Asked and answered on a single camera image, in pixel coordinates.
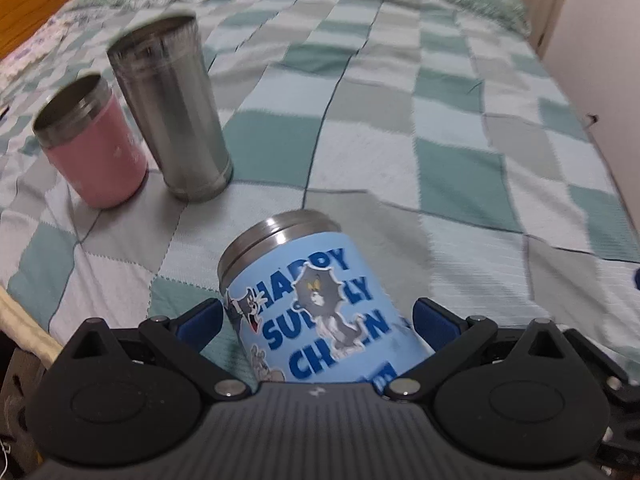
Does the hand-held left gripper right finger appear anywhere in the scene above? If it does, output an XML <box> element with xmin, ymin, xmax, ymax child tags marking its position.
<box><xmin>384</xmin><ymin>297</ymin><xmax>581</xmax><ymax>401</ymax></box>

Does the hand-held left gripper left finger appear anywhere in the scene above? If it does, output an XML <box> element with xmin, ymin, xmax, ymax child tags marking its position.
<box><xmin>60</xmin><ymin>298</ymin><xmax>250</xmax><ymax>401</ymax></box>

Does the blue cartoon print cup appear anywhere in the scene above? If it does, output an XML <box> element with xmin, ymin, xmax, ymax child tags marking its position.
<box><xmin>218</xmin><ymin>210</ymin><xmax>436</xmax><ymax>386</ymax></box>

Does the pink steel cup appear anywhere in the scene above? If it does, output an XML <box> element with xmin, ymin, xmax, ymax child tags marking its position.
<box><xmin>33</xmin><ymin>73</ymin><xmax>149</xmax><ymax>210</ymax></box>

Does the tall silver steel cup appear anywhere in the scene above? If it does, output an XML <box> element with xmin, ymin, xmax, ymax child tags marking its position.
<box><xmin>107</xmin><ymin>15</ymin><xmax>235</xmax><ymax>203</ymax></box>

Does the green checkered blanket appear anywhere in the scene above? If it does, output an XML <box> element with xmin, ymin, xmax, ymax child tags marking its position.
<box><xmin>0</xmin><ymin>0</ymin><xmax>640</xmax><ymax>361</ymax></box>

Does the floral patterned cloth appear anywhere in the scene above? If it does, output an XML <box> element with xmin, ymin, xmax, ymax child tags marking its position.
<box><xmin>0</xmin><ymin>14</ymin><xmax>76</xmax><ymax>92</ymax></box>

